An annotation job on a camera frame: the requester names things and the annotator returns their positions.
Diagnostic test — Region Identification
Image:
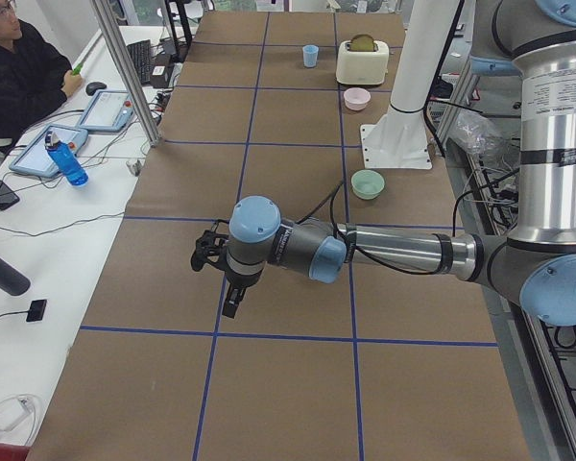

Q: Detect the white cable bundle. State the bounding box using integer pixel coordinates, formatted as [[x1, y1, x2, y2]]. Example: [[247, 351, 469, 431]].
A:
[[0, 393, 42, 446]]

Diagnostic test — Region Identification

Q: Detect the black computer mouse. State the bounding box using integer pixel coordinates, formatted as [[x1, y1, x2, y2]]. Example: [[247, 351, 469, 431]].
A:
[[85, 82, 107, 96]]

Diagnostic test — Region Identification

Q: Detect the seated person in black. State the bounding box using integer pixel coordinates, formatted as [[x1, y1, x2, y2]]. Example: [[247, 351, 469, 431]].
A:
[[0, 1, 83, 143]]

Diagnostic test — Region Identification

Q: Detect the blue plastic cup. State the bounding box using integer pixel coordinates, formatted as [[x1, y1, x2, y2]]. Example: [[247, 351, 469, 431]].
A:
[[302, 44, 319, 68]]

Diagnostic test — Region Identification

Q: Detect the teach pendant near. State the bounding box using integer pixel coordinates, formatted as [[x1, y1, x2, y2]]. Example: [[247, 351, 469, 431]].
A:
[[8, 123, 89, 181]]

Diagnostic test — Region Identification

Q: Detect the blue water bottle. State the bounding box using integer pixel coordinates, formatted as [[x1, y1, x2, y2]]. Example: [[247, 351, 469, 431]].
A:
[[44, 130, 88, 186]]

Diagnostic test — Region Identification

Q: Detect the black keyboard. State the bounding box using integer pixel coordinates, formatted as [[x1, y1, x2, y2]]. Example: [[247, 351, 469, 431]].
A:
[[126, 39, 153, 85]]

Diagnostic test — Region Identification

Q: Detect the white central pedestal column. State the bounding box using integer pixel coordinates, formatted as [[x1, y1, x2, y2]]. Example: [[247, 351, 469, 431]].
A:
[[360, 0, 464, 170]]

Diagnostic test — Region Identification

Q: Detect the aluminium frame post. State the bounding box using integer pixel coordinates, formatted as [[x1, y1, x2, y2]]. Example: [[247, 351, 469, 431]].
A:
[[90, 0, 160, 147]]

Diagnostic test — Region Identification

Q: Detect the small black square device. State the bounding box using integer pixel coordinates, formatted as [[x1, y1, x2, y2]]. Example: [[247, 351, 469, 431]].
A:
[[26, 299, 47, 323]]

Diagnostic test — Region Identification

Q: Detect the teach pendant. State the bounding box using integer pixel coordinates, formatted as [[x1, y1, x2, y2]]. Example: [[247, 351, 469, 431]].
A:
[[8, 123, 89, 181], [77, 89, 133, 133]]

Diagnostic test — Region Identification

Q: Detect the pink bowl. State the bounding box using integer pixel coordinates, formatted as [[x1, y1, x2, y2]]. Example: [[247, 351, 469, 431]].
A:
[[343, 87, 371, 111]]

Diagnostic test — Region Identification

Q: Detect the black thermos bottle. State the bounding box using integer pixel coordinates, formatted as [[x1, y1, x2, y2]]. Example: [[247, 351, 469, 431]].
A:
[[0, 258, 31, 296]]

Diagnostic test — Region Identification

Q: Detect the clear plastic bag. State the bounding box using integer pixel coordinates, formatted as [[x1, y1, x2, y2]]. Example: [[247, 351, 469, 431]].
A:
[[450, 109, 504, 163]]

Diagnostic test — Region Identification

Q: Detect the toast slice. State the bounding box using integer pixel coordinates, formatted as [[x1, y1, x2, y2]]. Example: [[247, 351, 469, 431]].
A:
[[349, 34, 376, 52]]

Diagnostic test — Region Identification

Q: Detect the cream toaster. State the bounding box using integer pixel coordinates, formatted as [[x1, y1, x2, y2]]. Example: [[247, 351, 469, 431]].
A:
[[336, 40, 390, 85]]

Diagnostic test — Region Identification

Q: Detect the teach pendant far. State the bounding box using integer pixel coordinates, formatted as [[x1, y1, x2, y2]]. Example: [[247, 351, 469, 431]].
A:
[[77, 89, 133, 133]]

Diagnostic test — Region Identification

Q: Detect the black smartphone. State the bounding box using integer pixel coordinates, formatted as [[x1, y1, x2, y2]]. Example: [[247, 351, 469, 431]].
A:
[[0, 180, 20, 211]]

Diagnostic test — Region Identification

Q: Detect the green bowl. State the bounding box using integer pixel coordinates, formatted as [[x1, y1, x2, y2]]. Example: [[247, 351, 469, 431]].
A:
[[350, 169, 385, 201]]

